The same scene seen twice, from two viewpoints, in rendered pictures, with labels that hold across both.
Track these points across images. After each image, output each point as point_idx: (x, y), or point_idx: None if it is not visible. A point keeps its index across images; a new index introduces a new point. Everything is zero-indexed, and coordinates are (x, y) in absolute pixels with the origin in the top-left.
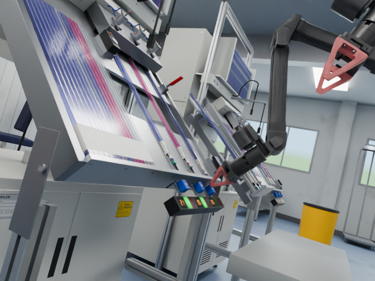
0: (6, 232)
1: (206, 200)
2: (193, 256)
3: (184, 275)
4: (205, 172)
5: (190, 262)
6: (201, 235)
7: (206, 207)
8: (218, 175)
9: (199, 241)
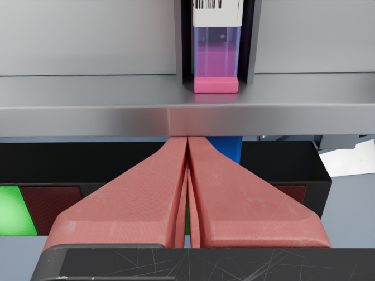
0: None
1: (54, 207)
2: (289, 136)
3: (267, 138)
4: (214, 6)
5: (276, 136)
6: (304, 139)
7: (6, 234)
8: (193, 189)
9: (297, 139)
